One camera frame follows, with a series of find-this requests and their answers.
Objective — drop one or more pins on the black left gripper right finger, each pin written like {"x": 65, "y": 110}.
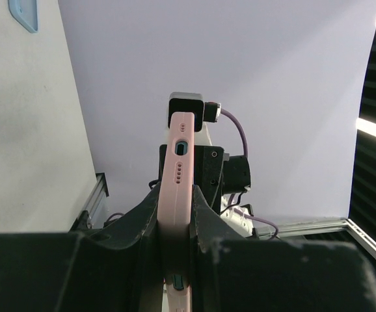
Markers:
{"x": 232, "y": 273}

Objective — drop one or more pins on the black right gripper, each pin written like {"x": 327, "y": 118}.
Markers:
{"x": 191, "y": 176}

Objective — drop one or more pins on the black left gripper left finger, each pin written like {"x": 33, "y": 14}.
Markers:
{"x": 117, "y": 268}

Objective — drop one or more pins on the phone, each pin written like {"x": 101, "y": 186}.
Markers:
{"x": 174, "y": 228}

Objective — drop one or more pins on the light blue phone case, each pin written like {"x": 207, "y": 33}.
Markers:
{"x": 25, "y": 12}

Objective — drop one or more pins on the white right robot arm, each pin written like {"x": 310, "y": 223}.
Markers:
{"x": 236, "y": 221}

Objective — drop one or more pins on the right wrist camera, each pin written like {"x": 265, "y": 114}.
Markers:
{"x": 194, "y": 103}

